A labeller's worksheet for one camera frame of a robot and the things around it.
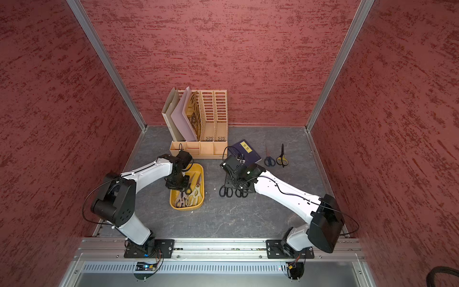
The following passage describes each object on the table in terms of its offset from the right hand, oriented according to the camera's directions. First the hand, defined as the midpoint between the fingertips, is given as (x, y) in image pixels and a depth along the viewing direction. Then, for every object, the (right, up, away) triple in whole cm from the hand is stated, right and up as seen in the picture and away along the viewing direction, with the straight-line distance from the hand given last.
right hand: (231, 184), depth 79 cm
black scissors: (+5, -7, +11) cm, 14 cm away
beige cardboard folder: (-31, +40, +11) cm, 52 cm away
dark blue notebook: (+10, +12, +28) cm, 32 cm away
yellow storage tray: (-20, +1, +18) cm, 27 cm away
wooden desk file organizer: (-17, +40, +35) cm, 56 cm away
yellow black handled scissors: (+30, +9, +24) cm, 39 cm away
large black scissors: (-3, -6, +13) cm, 14 cm away
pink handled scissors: (-26, -10, +6) cm, 28 cm away
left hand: (-27, -5, +9) cm, 29 cm away
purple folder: (-27, +28, +16) cm, 42 cm away
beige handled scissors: (-19, -9, +8) cm, 22 cm away
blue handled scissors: (+22, +8, +24) cm, 34 cm away
